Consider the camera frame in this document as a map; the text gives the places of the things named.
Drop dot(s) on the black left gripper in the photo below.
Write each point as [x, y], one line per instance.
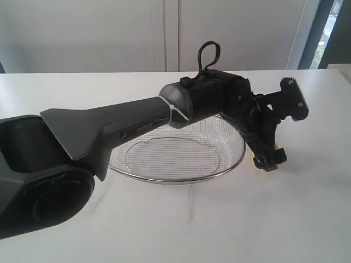
[259, 127]

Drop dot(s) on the yellow lemon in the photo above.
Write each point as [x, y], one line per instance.
[267, 160]

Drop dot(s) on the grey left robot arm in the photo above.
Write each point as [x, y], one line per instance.
[49, 161]

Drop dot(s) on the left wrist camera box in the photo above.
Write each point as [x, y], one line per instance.
[292, 100]

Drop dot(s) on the steel wire mesh basket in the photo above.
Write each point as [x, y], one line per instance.
[201, 151]

